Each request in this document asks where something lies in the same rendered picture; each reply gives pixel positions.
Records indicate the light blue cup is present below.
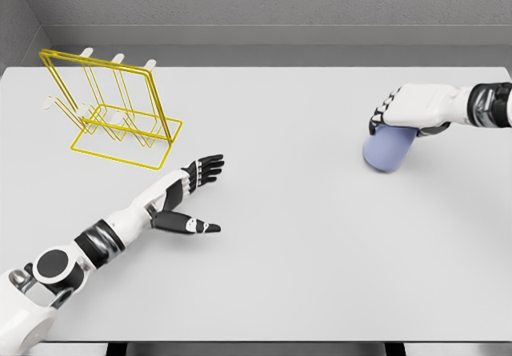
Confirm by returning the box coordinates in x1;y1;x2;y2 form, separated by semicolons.
362;123;419;174

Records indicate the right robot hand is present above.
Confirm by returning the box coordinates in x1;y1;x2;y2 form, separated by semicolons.
368;83;461;138

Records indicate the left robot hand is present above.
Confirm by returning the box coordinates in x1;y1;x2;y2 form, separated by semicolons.
131;154;226;236

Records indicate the yellow wire cup holder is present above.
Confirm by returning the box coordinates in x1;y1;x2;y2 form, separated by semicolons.
38;46;183;171

